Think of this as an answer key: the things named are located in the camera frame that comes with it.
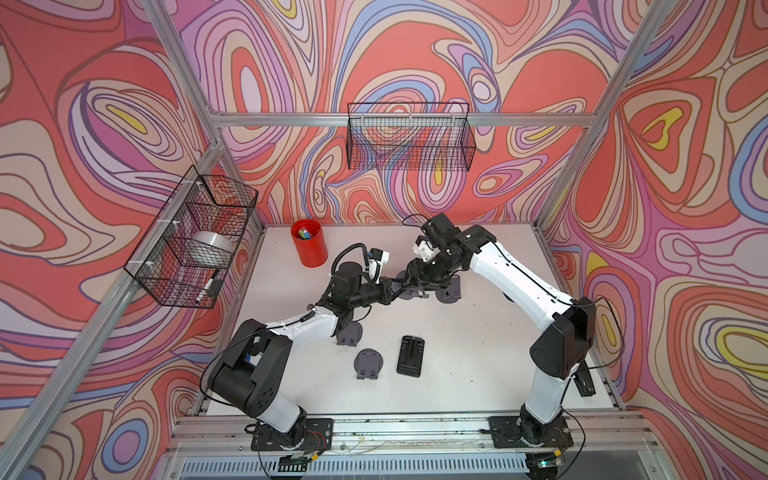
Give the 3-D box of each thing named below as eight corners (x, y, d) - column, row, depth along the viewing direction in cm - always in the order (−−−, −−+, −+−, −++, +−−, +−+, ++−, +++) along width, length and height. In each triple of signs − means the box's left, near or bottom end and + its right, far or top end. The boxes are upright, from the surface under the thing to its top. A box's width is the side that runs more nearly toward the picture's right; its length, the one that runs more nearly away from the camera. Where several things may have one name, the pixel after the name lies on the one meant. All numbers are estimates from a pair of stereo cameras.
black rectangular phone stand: (395, 373, 85) (395, 370, 83) (401, 337, 92) (402, 334, 90) (420, 378, 84) (420, 375, 82) (424, 342, 91) (425, 338, 89)
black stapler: (577, 396, 81) (586, 391, 78) (566, 367, 86) (573, 361, 83) (589, 396, 81) (599, 391, 78) (577, 367, 86) (585, 361, 83)
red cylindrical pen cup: (295, 267, 108) (286, 244, 98) (301, 243, 116) (293, 219, 106) (326, 267, 108) (320, 244, 98) (330, 243, 116) (324, 219, 106)
